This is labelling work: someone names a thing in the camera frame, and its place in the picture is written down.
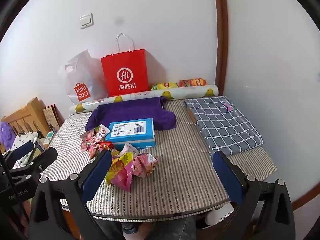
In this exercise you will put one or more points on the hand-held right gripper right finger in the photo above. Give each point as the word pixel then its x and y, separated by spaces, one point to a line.
pixel 228 177

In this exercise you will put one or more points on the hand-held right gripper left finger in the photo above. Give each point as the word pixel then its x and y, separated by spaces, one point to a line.
pixel 97 173

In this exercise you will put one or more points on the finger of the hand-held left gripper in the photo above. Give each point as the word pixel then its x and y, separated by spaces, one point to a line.
pixel 42 158
pixel 23 151

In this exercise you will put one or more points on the small pale pink snack packet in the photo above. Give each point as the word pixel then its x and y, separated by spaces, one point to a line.
pixel 95 152

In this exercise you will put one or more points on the yellow triangular snack packet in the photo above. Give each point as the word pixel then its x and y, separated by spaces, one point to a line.
pixel 117 165

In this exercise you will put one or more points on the pink yellow snack packet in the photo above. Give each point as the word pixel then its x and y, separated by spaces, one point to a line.
pixel 125 181

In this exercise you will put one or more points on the red snack packet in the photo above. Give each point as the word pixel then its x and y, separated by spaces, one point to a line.
pixel 105 145

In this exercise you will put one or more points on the strawberry print snack packet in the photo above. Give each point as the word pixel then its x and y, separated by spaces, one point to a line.
pixel 87 138

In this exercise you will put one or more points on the cream pink snack packet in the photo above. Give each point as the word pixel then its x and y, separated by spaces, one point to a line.
pixel 130 150

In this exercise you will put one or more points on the narrow pink white snack packet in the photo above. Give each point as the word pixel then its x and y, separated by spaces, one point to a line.
pixel 102 131

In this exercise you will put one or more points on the white dotted cloth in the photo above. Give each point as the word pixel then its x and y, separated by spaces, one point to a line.
pixel 23 137

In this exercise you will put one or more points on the teal white box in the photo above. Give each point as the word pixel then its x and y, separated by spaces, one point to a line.
pixel 48 138

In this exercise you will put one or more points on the purple plush toy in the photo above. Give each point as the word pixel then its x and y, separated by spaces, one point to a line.
pixel 5 135

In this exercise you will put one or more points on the wooden headboard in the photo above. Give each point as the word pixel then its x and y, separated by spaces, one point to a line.
pixel 25 115

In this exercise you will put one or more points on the brown book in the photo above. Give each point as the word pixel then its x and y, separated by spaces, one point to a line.
pixel 51 117

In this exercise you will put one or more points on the striped mattress pad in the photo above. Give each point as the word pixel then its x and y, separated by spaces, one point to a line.
pixel 175 180

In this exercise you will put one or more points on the blue cardboard box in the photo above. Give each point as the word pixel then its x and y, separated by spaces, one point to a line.
pixel 130 130

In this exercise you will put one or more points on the grey checkered folded cloth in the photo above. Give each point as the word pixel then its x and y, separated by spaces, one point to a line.
pixel 220 122

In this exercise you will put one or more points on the purple towel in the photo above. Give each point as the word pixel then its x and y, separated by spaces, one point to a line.
pixel 130 110

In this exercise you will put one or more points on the white plastic bag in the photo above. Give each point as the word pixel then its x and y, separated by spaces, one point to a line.
pixel 80 80

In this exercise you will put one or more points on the pear print wallpaper roll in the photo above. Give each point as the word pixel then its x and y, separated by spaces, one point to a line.
pixel 190 91

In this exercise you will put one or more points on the orange chips bag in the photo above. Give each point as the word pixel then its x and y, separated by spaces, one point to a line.
pixel 192 82

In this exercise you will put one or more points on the red paper bag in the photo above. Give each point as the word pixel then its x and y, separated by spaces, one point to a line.
pixel 125 67

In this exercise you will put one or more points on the yellow chips bag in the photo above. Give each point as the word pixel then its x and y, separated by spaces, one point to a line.
pixel 165 86

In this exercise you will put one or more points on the white light switch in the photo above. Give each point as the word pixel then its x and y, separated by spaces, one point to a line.
pixel 86 20

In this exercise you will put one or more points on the brown wooden door frame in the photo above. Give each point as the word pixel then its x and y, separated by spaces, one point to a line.
pixel 221 30

